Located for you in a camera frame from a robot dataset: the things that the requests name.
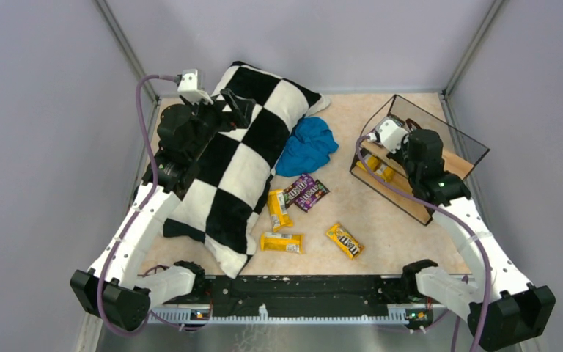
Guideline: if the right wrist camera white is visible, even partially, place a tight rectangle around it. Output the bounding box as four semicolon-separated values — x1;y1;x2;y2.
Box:
374;117;408;153

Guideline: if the blue crumpled cloth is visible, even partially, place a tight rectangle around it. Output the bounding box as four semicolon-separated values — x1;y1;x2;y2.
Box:
275;117;339;177

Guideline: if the wire and wood shelf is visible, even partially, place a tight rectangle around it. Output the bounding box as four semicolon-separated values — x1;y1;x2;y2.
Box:
349;94;490;227

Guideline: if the purple candy bag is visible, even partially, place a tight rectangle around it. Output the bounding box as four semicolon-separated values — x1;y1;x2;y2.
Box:
283;173;314;207
295;180;330;213

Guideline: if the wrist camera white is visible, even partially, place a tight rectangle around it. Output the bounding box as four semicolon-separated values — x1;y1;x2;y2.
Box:
374;117;408;153
177;68;213;106

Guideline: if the black white checkered pillow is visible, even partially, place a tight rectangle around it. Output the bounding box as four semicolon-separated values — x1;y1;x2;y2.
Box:
163;61;331;278

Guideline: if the purple candy bag leftmost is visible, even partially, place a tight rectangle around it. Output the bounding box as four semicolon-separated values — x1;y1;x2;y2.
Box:
283;173;314;207

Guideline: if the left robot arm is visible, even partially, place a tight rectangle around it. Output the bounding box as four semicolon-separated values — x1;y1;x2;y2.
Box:
70;89;256;336

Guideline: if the yellow candy bag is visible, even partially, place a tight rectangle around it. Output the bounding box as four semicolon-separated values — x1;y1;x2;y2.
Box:
356;154;381;172
260;232;304;254
325;223;364;260
267;189;294;231
375;164;397;183

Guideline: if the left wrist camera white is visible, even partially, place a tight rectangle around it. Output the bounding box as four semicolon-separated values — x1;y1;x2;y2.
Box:
177;68;213;106

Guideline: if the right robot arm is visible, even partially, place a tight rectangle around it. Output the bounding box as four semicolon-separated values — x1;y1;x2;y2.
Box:
378;121;556;351

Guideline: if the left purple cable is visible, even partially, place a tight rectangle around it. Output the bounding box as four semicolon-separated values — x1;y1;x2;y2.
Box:
95;74;181;339

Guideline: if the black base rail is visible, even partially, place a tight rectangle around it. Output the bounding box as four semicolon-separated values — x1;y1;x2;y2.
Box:
150;275;445;329

